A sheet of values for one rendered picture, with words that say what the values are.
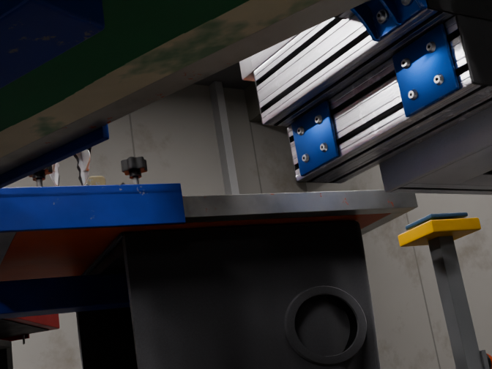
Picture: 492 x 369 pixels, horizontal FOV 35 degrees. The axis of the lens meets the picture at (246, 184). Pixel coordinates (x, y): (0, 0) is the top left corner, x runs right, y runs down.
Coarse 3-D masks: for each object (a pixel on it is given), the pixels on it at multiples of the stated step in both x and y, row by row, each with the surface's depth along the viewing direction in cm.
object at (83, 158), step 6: (84, 150) 156; (78, 156) 158; (84, 156) 157; (90, 156) 155; (78, 162) 158; (84, 162) 157; (78, 168) 158; (84, 168) 158; (84, 174) 158; (84, 180) 157
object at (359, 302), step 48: (144, 240) 135; (192, 240) 139; (240, 240) 142; (288, 240) 146; (336, 240) 150; (144, 288) 133; (192, 288) 136; (240, 288) 140; (288, 288) 143; (336, 288) 147; (144, 336) 131; (192, 336) 134; (240, 336) 138; (288, 336) 140; (336, 336) 145
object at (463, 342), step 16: (432, 224) 165; (448, 224) 167; (464, 224) 169; (400, 240) 176; (416, 240) 171; (432, 240) 172; (448, 240) 171; (432, 256) 173; (448, 256) 170; (448, 272) 169; (448, 288) 168; (464, 288) 169; (448, 304) 168; (464, 304) 168; (448, 320) 168; (464, 320) 166; (464, 336) 165; (464, 352) 164; (480, 352) 165; (464, 368) 164; (480, 368) 164
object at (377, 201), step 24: (312, 192) 144; (336, 192) 146; (360, 192) 148; (384, 192) 150; (192, 216) 133; (216, 216) 135; (240, 216) 137; (264, 216) 140; (288, 216) 143; (312, 216) 146; (0, 240) 128
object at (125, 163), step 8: (128, 160) 131; (136, 160) 132; (144, 160) 133; (48, 168) 126; (128, 168) 131; (136, 168) 131; (144, 168) 132; (32, 176) 125; (40, 176) 125; (136, 176) 132; (40, 184) 125
